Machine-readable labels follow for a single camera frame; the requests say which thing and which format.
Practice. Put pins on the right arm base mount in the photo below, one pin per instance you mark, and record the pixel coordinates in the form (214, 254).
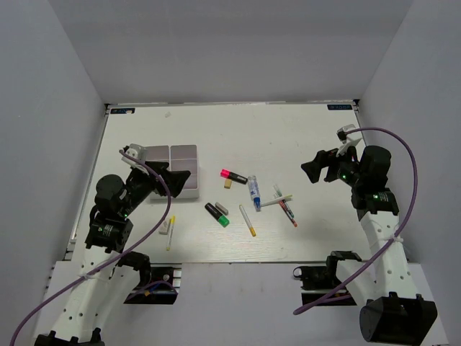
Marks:
(319, 279)

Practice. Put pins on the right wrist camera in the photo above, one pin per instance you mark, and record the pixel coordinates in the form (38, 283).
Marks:
(349, 136)

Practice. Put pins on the pink black highlighter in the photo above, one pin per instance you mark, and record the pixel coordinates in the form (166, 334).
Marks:
(233, 176)

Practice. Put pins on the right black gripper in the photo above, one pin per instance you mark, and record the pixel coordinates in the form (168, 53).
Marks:
(324, 158)

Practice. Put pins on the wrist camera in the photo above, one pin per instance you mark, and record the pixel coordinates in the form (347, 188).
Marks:
(349, 136)
(135, 151)

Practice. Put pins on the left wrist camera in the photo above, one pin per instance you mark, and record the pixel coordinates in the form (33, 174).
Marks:
(135, 151)

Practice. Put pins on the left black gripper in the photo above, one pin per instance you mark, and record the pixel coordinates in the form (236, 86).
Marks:
(174, 179)

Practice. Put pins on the clear glue bottle blue cap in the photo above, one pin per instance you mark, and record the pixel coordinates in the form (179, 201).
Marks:
(254, 192)

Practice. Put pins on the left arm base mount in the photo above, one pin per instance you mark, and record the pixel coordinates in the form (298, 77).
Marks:
(162, 290)

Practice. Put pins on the white eraser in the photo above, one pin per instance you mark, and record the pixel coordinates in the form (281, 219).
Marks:
(164, 228)

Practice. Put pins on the red orange pen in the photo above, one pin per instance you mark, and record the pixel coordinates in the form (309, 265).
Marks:
(287, 213)

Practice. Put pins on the green clear pen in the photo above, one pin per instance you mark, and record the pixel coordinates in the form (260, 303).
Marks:
(278, 193)

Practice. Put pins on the grey eraser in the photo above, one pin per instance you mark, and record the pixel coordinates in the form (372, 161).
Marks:
(222, 208)

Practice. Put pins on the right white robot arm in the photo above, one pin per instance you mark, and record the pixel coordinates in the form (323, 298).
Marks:
(392, 309)

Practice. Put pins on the white pale yellow pen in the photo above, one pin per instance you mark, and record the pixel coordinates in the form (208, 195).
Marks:
(275, 200)

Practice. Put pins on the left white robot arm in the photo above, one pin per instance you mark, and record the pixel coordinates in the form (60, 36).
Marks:
(108, 273)

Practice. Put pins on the yellow marker near left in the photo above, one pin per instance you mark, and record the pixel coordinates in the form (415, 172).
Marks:
(170, 233)

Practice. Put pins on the beige eraser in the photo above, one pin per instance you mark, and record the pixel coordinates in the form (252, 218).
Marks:
(227, 184)

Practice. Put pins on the yellow capped white marker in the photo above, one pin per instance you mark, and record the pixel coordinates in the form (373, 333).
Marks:
(247, 220)

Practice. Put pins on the green black highlighter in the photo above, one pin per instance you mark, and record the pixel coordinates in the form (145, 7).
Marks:
(217, 215)

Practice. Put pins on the corner blue label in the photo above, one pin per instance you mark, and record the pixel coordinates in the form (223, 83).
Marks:
(122, 111)
(338, 107)

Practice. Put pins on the right corner blue label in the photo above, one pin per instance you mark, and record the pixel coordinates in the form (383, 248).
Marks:
(338, 107)

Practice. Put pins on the left corner blue label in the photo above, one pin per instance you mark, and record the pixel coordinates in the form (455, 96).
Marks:
(122, 111)

